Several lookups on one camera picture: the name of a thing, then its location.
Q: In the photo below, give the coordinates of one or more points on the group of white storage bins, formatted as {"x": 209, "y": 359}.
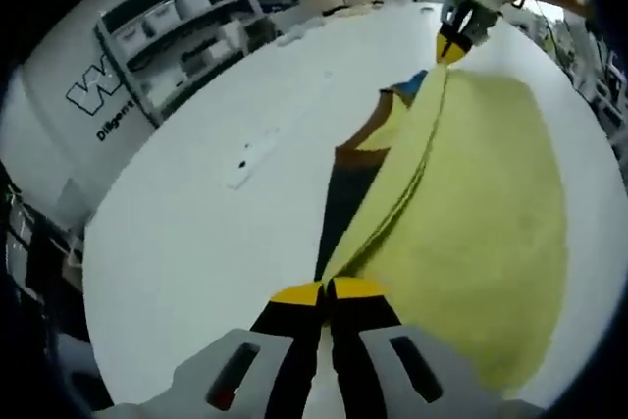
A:
{"x": 162, "y": 16}

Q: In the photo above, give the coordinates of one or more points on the beige cloth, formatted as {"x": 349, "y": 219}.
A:
{"x": 353, "y": 9}

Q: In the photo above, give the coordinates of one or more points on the small white crumpled cloth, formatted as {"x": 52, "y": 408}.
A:
{"x": 292, "y": 37}

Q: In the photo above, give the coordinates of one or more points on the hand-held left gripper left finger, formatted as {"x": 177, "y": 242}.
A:
{"x": 294, "y": 340}

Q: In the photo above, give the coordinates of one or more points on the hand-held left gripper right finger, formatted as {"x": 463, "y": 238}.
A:
{"x": 358, "y": 340}

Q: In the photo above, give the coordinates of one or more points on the yellow grey blue garment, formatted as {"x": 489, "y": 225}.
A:
{"x": 481, "y": 193}

